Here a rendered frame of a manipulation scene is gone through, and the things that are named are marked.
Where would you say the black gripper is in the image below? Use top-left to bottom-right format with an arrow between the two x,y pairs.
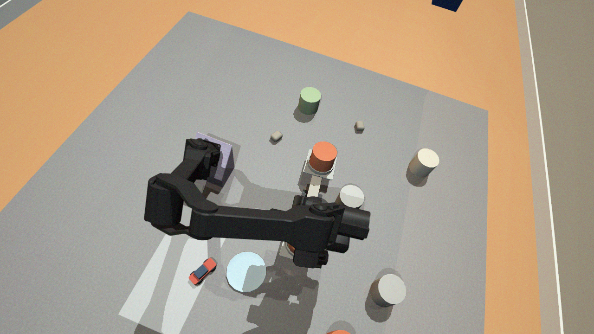
270,208 -> 350,253

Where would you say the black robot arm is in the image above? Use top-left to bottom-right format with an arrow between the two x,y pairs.
144,138 -> 370,269

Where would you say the beige cylinder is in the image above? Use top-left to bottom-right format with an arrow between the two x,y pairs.
409,148 -> 439,177

